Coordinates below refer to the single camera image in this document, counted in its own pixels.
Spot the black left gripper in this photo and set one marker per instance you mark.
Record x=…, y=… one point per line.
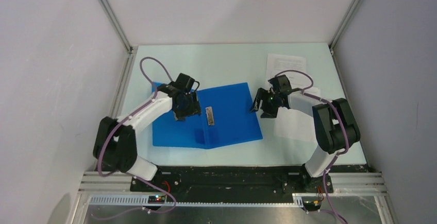
x=194, y=108

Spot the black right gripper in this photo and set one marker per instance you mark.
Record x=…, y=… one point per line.
x=268, y=113

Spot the blue plastic folder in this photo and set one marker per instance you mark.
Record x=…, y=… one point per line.
x=225, y=120

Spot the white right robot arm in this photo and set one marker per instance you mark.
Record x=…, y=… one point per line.
x=336, y=129

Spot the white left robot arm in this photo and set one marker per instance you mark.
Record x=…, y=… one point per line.
x=116, y=140

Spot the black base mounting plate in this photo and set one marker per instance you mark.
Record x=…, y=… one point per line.
x=238, y=184

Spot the left controller board with leds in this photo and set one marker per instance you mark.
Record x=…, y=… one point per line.
x=156, y=199

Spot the controller board with leds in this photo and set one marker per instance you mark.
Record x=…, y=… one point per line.
x=156, y=199
x=311, y=205

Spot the right controller board with leds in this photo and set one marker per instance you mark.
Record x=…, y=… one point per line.
x=311, y=205

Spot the grey slotted cable duct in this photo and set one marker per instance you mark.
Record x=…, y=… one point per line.
x=141, y=200

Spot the left aluminium frame post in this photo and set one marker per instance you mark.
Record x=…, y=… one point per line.
x=108, y=10

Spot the aluminium frame post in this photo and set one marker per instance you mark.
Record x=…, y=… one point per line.
x=347, y=18
x=108, y=10

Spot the right aluminium frame post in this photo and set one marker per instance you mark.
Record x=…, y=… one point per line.
x=347, y=18

